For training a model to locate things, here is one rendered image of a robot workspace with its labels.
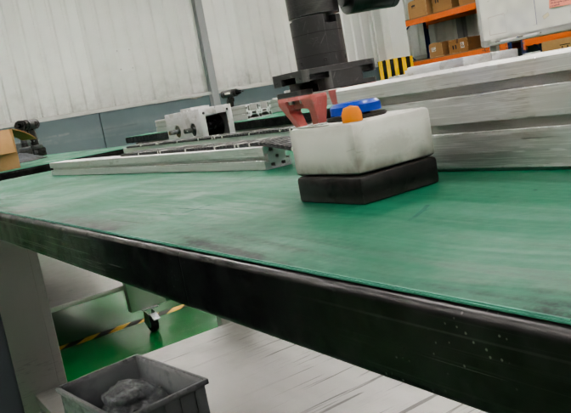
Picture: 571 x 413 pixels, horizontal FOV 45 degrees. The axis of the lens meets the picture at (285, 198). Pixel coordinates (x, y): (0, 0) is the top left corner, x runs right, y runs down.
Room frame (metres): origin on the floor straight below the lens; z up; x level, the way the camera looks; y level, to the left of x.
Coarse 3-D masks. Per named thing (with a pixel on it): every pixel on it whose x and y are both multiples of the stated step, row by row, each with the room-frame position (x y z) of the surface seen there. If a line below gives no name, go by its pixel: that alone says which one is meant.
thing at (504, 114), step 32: (480, 64) 0.54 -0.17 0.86; (512, 64) 0.51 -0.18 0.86; (544, 64) 0.49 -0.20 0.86; (352, 96) 0.67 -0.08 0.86; (384, 96) 0.63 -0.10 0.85; (416, 96) 0.61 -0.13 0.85; (448, 96) 0.58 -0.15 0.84; (480, 96) 0.54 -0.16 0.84; (512, 96) 0.52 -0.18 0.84; (544, 96) 0.50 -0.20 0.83; (448, 128) 0.59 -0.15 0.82; (480, 128) 0.56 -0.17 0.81; (512, 128) 0.53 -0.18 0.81; (544, 128) 0.50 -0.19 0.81; (448, 160) 0.58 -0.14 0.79; (480, 160) 0.55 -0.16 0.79; (512, 160) 0.52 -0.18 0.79; (544, 160) 0.50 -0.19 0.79
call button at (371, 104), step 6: (348, 102) 0.53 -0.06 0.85; (354, 102) 0.53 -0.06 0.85; (360, 102) 0.53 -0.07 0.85; (366, 102) 0.53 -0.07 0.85; (372, 102) 0.53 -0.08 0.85; (378, 102) 0.53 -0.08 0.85; (336, 108) 0.53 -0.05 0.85; (342, 108) 0.53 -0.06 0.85; (360, 108) 0.53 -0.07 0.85; (366, 108) 0.53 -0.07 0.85; (372, 108) 0.53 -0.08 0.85; (378, 108) 0.53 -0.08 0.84; (336, 114) 0.53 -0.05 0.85
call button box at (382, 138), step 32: (320, 128) 0.52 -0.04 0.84; (352, 128) 0.49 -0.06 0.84; (384, 128) 0.51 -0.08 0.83; (416, 128) 0.52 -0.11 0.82; (320, 160) 0.53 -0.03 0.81; (352, 160) 0.49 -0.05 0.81; (384, 160) 0.50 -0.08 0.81; (416, 160) 0.53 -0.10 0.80; (320, 192) 0.53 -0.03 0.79; (352, 192) 0.50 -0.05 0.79; (384, 192) 0.50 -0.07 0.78
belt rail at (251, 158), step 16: (80, 160) 1.52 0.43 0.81; (96, 160) 1.39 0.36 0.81; (112, 160) 1.32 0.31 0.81; (128, 160) 1.25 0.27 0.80; (144, 160) 1.19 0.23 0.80; (160, 160) 1.14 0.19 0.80; (176, 160) 1.09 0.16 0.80; (192, 160) 1.04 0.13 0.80; (208, 160) 1.01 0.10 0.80; (224, 160) 0.97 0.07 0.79; (240, 160) 0.93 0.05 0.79; (256, 160) 0.90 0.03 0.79; (272, 160) 0.88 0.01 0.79; (288, 160) 0.89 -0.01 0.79
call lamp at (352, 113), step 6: (348, 108) 0.50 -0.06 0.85; (354, 108) 0.50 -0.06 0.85; (342, 114) 0.50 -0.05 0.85; (348, 114) 0.50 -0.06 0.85; (354, 114) 0.50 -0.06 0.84; (360, 114) 0.50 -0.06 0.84; (342, 120) 0.50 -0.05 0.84; (348, 120) 0.50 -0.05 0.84; (354, 120) 0.50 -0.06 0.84; (360, 120) 0.50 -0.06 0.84
